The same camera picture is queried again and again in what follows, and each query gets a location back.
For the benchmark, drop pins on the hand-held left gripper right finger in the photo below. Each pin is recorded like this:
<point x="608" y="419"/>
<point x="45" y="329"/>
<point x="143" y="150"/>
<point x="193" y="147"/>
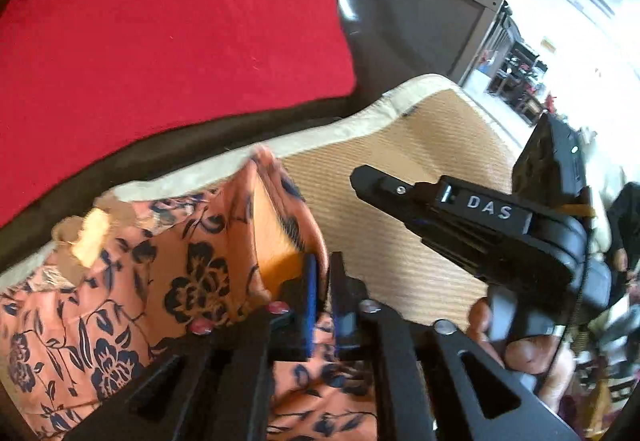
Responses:
<point x="341" y="316"/>

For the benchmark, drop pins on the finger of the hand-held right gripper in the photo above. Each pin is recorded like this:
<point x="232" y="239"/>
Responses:
<point x="385" y="188"/>
<point x="450" y="243"/>

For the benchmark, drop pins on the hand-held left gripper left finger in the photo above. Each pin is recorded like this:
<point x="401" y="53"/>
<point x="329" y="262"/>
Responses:
<point x="309" y="306"/>

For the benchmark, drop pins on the orange floral garment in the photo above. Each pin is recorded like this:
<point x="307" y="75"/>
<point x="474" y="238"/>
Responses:
<point x="150" y="271"/>

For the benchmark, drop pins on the person's right hand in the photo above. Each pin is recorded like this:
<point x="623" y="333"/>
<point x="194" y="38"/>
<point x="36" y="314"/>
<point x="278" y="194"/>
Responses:
<point x="525" y="356"/>

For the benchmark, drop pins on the woven mat with beige border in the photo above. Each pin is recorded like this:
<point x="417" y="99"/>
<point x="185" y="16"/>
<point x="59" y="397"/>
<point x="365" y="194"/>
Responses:
<point x="425" y="146"/>

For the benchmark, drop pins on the cluttered shelf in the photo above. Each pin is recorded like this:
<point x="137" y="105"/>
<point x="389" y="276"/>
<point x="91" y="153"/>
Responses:
<point x="520" y="71"/>

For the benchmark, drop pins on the grey framed panel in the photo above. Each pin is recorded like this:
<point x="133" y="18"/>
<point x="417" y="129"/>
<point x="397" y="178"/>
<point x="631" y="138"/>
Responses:
<point x="430" y="16"/>

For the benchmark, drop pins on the dark brown sofa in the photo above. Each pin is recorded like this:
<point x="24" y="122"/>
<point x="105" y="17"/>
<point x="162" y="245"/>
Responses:
<point x="200" y="141"/>

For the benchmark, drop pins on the red blanket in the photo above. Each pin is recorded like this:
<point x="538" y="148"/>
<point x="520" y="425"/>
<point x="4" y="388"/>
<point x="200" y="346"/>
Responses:
<point x="175" y="21"/>

